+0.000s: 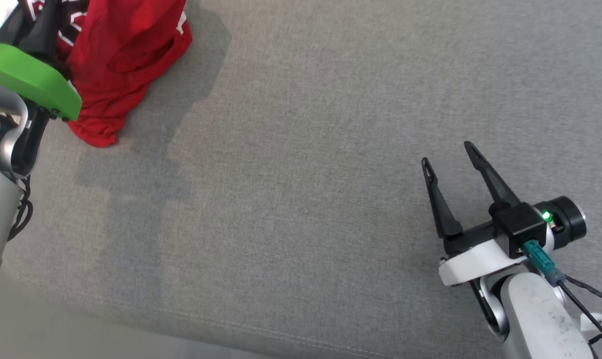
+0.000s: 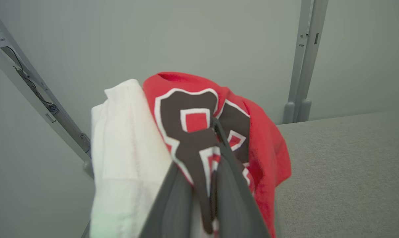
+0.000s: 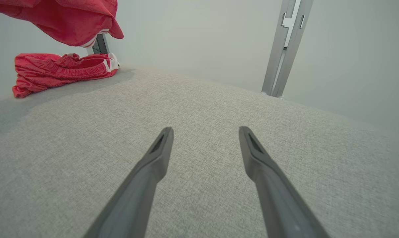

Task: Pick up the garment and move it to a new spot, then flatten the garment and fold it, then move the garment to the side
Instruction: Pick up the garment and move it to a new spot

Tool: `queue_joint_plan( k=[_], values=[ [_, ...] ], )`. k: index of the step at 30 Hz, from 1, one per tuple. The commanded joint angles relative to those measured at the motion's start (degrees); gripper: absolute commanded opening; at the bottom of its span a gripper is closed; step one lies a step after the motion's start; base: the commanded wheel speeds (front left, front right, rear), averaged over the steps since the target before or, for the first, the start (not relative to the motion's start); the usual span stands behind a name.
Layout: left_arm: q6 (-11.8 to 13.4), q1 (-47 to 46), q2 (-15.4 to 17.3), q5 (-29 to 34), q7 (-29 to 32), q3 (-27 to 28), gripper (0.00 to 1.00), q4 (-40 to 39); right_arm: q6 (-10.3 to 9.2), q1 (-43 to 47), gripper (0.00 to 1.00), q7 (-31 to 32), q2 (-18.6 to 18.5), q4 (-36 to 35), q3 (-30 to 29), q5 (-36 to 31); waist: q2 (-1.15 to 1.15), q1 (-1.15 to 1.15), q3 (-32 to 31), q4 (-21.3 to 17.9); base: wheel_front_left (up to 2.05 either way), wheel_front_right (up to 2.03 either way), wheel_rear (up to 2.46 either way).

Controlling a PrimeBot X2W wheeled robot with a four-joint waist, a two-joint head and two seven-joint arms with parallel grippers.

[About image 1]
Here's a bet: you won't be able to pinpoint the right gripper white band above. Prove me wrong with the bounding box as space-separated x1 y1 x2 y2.
422 141 587 287

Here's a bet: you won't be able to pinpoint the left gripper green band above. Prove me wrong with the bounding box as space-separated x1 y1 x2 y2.
0 0 83 122

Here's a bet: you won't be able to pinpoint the red shorts with white panels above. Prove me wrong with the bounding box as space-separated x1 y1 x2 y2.
64 0 193 148

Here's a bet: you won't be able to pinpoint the grey fabric sofa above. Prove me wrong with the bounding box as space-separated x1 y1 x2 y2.
0 0 602 359

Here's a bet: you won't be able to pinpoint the right camera cable teal plug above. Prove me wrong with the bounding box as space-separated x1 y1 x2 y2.
523 240 602 345

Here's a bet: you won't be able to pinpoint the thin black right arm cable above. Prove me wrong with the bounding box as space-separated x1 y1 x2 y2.
563 277 602 308

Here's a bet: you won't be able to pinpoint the white cable label tag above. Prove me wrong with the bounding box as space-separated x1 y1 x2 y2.
580 313 602 350

